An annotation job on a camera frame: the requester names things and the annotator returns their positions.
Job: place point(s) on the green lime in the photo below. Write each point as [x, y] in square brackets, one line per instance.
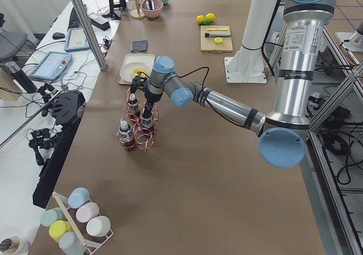
[207, 22]

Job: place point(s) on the blue teach pendant tablet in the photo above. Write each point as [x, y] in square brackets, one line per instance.
[51, 66]

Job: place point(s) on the yellow lemon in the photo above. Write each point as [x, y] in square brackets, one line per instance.
[200, 19]
[210, 16]

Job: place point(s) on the grey office chair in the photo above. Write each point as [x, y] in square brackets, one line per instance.
[11, 43]

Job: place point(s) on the yellow cup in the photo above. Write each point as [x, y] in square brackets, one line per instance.
[58, 228]

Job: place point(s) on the steel ice scoop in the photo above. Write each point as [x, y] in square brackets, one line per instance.
[149, 5]

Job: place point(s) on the wooden rack handle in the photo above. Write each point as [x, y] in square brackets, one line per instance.
[60, 201]

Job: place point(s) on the wooden cutting board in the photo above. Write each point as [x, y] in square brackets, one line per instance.
[207, 44]

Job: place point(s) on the pink cup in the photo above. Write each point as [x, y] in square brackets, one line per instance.
[87, 212]

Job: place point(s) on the black keyboard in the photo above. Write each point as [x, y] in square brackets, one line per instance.
[74, 21]

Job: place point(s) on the black thermos bottle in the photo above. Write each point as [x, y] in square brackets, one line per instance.
[19, 75]

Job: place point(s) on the tea bottle with white cap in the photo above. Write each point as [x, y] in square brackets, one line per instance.
[147, 122]

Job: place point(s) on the copper wire bottle rack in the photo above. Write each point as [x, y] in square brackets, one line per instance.
[144, 142]

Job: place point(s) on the mint green cup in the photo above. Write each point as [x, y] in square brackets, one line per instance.
[52, 215]

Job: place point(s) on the glazed donut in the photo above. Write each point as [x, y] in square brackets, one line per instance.
[139, 72]

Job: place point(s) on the black computer mouse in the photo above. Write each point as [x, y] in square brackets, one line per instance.
[58, 35]

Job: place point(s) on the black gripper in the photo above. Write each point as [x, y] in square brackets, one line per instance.
[150, 98]

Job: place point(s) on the half lemon slice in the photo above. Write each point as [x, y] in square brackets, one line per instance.
[218, 41]

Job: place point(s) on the aluminium frame post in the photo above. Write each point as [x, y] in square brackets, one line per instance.
[89, 32]

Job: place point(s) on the white cup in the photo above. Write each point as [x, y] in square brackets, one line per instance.
[98, 226]

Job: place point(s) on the white wire cup rack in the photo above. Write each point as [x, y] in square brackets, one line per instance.
[93, 243]

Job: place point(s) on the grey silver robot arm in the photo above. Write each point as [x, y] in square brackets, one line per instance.
[273, 107]

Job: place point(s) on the white round plate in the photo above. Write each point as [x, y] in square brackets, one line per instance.
[126, 70]

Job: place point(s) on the yellow plastic knife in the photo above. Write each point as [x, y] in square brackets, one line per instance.
[217, 29]

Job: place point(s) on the grey folded cloth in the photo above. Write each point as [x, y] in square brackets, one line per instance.
[139, 46]

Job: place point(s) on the light blue cup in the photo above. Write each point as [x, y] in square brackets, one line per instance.
[78, 197]

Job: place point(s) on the wooden mug tree stand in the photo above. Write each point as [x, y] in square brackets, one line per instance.
[137, 12]

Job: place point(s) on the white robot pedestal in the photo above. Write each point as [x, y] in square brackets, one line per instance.
[247, 66]

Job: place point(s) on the beige serving tray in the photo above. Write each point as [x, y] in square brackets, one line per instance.
[147, 59]

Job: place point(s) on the pink bowl with ice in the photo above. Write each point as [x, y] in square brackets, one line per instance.
[154, 13]

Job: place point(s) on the grey blue cup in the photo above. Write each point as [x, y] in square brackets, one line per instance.
[70, 244]

